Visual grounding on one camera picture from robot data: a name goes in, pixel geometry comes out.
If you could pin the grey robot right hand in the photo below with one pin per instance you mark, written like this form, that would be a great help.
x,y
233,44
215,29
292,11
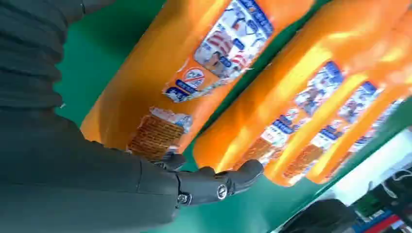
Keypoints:
x,y
80,186

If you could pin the robot right arm ribbed sleeve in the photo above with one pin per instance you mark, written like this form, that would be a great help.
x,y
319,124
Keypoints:
x,y
29,54

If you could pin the black rounded object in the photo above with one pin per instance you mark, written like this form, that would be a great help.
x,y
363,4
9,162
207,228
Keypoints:
x,y
318,217

